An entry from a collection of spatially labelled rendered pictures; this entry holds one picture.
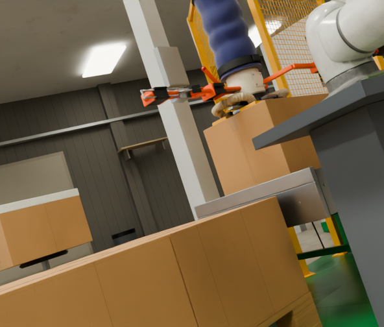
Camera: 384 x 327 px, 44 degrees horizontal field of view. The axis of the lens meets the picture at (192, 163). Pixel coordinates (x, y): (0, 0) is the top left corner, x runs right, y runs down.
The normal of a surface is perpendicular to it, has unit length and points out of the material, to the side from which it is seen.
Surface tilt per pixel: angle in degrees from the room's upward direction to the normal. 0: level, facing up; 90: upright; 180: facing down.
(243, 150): 90
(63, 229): 90
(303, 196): 90
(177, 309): 90
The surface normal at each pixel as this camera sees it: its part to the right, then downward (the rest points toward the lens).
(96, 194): 0.39, -0.22
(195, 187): -0.69, 0.15
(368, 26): -0.62, 0.65
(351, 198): -0.87, 0.24
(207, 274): 0.65, -0.29
